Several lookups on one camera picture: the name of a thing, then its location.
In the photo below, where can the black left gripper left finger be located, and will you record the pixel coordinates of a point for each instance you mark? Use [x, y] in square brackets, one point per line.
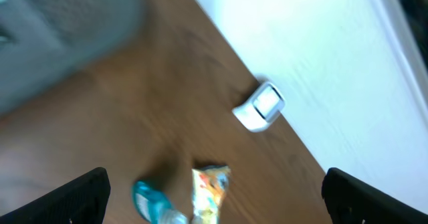
[80, 201]

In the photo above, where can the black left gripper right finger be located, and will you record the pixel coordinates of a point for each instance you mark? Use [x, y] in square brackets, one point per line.
[351, 201]

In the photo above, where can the blue clear plastic bottle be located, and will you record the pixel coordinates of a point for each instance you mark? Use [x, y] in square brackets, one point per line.
[154, 206]

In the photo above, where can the yellow snack bag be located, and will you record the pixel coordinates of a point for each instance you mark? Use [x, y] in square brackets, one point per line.
[210, 185]

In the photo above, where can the white barcode scanner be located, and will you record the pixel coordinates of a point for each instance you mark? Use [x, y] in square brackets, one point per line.
[261, 109]

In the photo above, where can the grey plastic basket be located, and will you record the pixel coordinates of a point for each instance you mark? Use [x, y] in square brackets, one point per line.
[45, 41]

